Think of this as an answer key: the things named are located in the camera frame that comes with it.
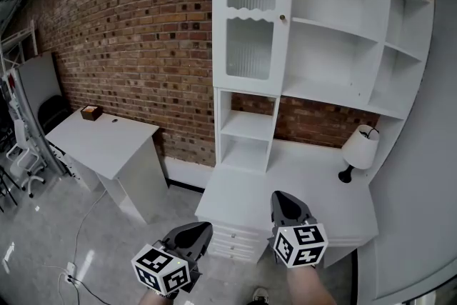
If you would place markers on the person's right forearm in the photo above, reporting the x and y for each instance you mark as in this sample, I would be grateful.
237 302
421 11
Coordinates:
307 285

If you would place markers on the red hanging cloth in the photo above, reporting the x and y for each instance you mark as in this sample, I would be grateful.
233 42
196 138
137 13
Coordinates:
11 82

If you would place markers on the person's shoe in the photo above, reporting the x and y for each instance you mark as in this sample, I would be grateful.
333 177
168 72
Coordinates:
260 296

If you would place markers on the white drawer pedestal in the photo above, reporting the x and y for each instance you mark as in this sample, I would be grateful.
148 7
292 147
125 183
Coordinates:
82 171

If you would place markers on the grey partition panel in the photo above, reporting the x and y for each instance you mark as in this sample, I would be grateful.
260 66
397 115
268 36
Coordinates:
39 75

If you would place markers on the person's left forearm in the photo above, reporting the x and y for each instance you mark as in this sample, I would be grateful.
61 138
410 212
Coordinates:
153 300

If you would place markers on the white metal rack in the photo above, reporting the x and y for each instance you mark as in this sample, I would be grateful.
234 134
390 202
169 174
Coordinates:
33 35

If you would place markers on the white baseboard panel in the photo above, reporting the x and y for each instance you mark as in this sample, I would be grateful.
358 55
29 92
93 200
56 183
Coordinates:
189 171

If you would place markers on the white glass cabinet door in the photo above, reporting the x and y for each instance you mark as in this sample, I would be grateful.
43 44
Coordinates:
219 28

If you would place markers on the small plain white table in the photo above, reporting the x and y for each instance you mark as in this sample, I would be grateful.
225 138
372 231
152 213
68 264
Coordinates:
103 143

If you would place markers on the silver wristwatch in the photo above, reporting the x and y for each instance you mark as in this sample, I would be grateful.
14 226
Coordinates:
166 294

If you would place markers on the white shade table lamp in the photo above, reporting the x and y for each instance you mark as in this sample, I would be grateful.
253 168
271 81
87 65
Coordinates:
360 150

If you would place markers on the wide white desk drawer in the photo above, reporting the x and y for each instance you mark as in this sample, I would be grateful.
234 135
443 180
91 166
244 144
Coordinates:
342 243

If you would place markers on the brown box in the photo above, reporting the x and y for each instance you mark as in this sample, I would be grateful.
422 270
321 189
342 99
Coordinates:
90 113

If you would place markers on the white shelf desk unit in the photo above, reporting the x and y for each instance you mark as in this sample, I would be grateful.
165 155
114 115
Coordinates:
332 57

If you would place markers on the white desk with drawers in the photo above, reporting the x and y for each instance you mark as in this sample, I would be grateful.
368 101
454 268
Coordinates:
242 196

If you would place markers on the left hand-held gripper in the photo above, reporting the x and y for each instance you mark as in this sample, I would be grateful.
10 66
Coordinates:
159 271

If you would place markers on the white power strip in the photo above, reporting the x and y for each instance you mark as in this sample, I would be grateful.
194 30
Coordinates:
70 268

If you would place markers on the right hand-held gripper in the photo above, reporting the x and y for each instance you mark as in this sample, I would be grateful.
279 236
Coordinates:
300 246

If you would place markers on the white office chair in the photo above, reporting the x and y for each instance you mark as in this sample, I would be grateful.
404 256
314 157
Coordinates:
21 139

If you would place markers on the black folding chair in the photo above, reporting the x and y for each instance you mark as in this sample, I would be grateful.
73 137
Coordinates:
51 110

